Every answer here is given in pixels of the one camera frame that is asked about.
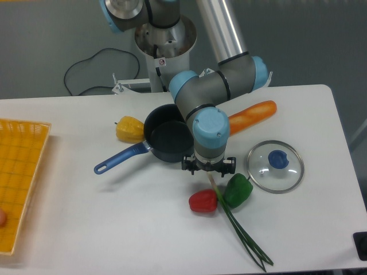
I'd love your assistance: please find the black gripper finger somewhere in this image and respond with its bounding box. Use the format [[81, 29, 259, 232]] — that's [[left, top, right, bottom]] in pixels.
[[220, 157, 237, 177], [181, 156, 196, 175]]

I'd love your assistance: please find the orange baguette bread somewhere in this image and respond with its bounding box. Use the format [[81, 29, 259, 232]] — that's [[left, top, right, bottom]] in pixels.
[[229, 100, 278, 136]]

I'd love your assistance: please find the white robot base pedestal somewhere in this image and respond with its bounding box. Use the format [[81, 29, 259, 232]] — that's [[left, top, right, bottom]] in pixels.
[[111, 17, 273, 94]]

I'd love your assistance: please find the red bell pepper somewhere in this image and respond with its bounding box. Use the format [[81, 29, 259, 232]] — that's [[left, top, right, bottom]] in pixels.
[[189, 189, 217, 213]]

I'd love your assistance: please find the dark saucepan blue handle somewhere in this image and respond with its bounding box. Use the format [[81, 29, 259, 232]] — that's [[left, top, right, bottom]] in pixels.
[[94, 104, 194, 175]]

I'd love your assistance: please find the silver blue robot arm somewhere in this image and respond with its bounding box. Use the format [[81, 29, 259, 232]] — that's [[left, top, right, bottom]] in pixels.
[[94, 1, 268, 175]]

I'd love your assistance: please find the glass lid blue knob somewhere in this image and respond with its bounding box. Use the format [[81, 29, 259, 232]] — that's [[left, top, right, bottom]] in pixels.
[[246, 140, 304, 194]]

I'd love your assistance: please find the black cable on floor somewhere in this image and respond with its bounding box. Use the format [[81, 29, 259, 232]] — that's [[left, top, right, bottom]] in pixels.
[[63, 47, 140, 96]]

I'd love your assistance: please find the green bell pepper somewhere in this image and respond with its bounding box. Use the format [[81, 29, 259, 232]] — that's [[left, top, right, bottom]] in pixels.
[[223, 173, 253, 209]]

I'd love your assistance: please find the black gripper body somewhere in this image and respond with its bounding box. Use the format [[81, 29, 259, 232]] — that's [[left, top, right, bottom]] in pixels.
[[195, 154, 224, 172]]

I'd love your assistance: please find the yellow woven basket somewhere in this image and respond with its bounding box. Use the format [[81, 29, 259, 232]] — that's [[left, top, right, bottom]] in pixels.
[[1, 119, 51, 256]]

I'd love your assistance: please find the black object table corner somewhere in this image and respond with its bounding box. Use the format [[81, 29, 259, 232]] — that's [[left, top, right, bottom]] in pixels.
[[353, 231, 367, 261]]

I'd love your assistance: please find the green onion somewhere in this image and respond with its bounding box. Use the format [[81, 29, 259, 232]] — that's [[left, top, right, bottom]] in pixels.
[[206, 172, 274, 272]]

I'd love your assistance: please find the yellow bell pepper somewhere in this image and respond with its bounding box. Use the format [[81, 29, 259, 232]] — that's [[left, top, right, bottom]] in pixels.
[[115, 116, 145, 143]]

